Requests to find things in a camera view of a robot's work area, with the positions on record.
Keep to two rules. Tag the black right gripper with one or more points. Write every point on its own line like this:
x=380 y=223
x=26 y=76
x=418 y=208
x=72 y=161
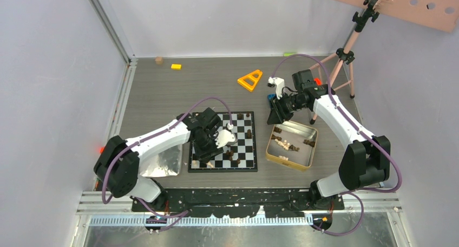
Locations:
x=278 y=115

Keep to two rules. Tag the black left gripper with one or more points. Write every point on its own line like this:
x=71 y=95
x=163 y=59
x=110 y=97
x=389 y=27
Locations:
x=205 y=156

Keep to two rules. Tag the dark chess piece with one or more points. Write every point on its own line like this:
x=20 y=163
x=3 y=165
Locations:
x=249 y=134

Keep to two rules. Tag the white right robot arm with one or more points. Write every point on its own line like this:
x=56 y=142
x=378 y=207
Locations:
x=366 y=158

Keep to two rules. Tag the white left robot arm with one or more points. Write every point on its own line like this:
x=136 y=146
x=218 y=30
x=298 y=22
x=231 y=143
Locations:
x=119 y=165

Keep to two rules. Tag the light chess pieces cluster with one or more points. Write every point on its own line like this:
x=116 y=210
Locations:
x=284 y=144

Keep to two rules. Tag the pink perforated board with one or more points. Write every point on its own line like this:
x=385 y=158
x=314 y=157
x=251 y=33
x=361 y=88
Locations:
x=437 y=14

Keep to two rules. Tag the blue and grey lego block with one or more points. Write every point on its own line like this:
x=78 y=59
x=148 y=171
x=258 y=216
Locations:
x=268 y=100

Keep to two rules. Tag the gold square metal tin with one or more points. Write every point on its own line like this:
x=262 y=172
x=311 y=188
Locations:
x=299 y=156

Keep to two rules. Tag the yellow triangle toy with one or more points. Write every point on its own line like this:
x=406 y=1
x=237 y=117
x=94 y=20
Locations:
x=250 y=80

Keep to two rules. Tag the dark pawn in tin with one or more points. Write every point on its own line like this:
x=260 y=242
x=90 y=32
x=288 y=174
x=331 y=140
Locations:
x=309 y=143

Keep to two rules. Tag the black and white chessboard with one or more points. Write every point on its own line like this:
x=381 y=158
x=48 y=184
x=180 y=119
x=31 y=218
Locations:
x=240 y=157

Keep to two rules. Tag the silver tin lid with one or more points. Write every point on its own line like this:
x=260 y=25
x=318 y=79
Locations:
x=165 y=164

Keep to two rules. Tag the small yellow block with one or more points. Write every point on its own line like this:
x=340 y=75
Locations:
x=176 y=66

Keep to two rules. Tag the pink tripod stand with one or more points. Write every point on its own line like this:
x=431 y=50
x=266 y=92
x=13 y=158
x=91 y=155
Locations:
x=344 y=55

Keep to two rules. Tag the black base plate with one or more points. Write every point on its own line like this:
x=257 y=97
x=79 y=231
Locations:
x=238 y=202

